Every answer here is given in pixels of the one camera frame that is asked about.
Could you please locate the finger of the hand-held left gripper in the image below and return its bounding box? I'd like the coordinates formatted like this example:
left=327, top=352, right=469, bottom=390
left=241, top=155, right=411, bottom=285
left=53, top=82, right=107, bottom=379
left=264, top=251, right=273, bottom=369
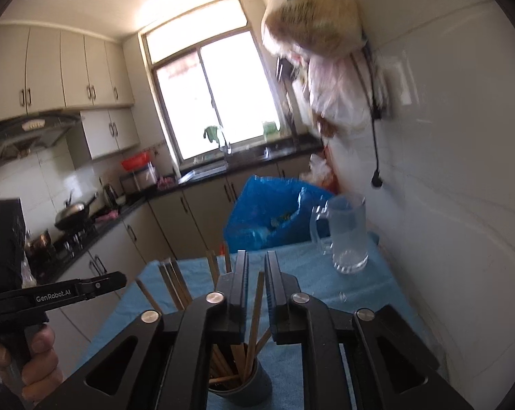
left=80, top=271, right=128, bottom=300

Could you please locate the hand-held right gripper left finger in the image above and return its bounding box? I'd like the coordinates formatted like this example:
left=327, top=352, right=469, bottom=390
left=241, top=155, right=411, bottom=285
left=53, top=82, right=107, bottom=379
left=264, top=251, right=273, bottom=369
left=35, top=250, right=249, bottom=410

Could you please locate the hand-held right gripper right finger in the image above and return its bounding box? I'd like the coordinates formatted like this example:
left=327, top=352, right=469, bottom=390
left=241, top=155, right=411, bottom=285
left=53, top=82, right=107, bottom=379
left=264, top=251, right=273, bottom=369
left=263, top=250, right=476, bottom=410

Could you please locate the wooden chopstick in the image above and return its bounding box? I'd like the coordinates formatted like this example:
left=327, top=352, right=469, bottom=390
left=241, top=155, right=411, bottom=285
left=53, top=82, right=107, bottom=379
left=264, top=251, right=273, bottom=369
left=244, top=271, right=266, bottom=379

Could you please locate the bundle of wooden chopsticks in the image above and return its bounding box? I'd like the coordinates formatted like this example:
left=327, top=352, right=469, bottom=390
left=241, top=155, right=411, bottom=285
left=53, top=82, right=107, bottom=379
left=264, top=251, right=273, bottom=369
left=135, top=243, right=275, bottom=394

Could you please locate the black utensil holder cup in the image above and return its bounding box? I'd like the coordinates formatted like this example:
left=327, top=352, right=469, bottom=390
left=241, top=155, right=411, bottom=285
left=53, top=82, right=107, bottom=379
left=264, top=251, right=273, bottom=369
left=208, top=350, right=273, bottom=408

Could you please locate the person's left hand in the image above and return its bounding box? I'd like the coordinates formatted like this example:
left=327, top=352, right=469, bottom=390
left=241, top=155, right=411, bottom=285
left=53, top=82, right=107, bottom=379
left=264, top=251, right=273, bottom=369
left=0, top=325, right=64, bottom=406

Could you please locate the gas stove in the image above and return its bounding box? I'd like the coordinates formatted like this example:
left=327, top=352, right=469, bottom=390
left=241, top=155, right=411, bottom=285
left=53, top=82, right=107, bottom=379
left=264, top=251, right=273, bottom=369
left=39, top=222, right=101, bottom=262

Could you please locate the blue table cloth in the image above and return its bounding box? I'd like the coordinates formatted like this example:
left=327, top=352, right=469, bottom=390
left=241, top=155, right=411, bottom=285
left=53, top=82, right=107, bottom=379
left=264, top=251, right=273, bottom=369
left=71, top=233, right=448, bottom=410

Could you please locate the steel cooking pot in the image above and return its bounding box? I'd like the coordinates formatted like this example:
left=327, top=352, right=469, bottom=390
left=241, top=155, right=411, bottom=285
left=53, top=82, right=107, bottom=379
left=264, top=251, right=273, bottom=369
left=24, top=231, right=53, bottom=258

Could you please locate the black wok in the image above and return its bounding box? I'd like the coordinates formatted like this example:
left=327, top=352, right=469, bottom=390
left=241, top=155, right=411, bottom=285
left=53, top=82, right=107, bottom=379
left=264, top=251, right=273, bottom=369
left=53, top=192, right=100, bottom=231

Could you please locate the blue plastic bag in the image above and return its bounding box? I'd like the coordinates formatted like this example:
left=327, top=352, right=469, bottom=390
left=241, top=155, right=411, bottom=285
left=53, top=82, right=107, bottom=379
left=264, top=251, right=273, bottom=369
left=223, top=175, right=339, bottom=252

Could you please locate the clear glass pitcher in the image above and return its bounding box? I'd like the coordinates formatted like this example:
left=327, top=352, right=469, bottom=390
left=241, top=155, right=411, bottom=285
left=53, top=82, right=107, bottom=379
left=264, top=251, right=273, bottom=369
left=310, top=193, right=369, bottom=274

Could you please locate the black kitchen countertop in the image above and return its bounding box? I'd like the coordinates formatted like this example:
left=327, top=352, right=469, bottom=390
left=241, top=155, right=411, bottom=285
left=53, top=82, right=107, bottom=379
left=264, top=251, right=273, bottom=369
left=27, top=137, right=326, bottom=283

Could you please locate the steel rice cooker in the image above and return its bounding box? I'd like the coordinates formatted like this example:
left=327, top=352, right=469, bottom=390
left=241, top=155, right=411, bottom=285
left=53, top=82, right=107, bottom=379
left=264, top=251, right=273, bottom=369
left=121, top=164, right=158, bottom=193

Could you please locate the kitchen sink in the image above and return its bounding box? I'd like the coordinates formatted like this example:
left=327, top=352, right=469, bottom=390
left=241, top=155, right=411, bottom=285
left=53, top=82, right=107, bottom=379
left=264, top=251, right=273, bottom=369
left=178, top=166, right=228, bottom=184

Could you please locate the red plastic basin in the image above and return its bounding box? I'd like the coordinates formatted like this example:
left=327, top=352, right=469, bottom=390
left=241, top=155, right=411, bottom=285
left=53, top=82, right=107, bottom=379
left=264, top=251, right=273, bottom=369
left=121, top=151, right=153, bottom=170

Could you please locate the white crumpled plastic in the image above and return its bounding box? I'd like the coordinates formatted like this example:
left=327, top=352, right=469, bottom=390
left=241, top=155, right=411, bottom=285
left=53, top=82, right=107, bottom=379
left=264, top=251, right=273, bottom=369
left=300, top=154, right=339, bottom=194

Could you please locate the sink faucet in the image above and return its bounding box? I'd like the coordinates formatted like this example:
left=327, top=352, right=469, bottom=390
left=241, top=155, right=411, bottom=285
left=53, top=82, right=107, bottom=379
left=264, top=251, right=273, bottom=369
left=217, top=128, right=235, bottom=168

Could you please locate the grey range hood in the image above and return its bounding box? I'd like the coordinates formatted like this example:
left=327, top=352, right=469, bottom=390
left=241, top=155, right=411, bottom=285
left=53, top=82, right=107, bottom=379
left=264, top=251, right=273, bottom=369
left=0, top=111, right=85, bottom=172

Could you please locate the kitchen window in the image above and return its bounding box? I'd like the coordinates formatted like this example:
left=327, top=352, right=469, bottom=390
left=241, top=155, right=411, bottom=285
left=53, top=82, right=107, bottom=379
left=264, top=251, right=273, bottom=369
left=140, top=0, right=292, bottom=172

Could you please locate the cream upper cabinet row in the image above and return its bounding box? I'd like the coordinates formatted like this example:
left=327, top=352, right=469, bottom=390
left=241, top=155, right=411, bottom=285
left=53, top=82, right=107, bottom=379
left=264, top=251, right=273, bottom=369
left=0, top=23, right=135, bottom=126

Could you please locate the yellowish hanging plastic bag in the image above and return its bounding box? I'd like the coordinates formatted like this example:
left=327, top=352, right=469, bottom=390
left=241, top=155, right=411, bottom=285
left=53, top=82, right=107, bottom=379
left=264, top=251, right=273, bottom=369
left=261, top=0, right=369, bottom=58

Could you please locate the small cream wall cabinet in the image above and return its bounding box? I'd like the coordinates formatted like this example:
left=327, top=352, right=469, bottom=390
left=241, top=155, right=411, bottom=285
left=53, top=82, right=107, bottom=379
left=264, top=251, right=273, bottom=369
left=67, top=108, right=140, bottom=161

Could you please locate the black power cable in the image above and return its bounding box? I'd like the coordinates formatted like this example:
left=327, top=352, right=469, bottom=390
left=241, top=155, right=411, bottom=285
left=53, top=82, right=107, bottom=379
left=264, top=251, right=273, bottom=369
left=350, top=46, right=387, bottom=189

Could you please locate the dark wall rack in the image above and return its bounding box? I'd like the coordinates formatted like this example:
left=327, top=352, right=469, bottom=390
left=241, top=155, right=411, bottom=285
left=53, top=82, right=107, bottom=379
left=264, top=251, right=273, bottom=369
left=276, top=57, right=301, bottom=85

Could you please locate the white wall socket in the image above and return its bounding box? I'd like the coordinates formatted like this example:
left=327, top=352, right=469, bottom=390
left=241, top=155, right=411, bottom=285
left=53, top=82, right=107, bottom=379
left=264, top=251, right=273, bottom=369
left=379, top=57, right=412, bottom=108

